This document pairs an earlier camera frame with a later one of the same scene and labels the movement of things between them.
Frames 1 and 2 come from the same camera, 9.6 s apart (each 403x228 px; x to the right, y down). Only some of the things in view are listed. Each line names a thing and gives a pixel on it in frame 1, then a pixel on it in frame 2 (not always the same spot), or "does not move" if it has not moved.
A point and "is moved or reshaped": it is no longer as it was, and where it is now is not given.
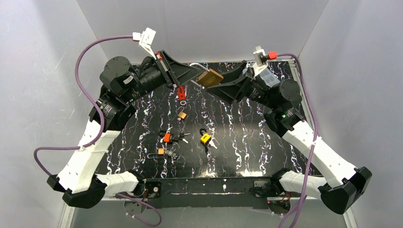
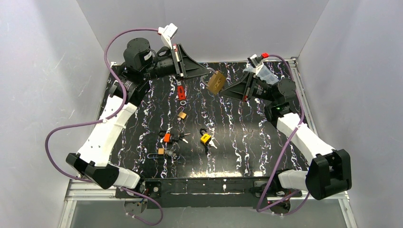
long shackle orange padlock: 160,151 does not move
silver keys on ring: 211,143 does not move
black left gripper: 167,70 → 181,61
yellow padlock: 206,137 does not move
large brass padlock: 208,78 is moved or reshaped
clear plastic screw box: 269,78 does not move
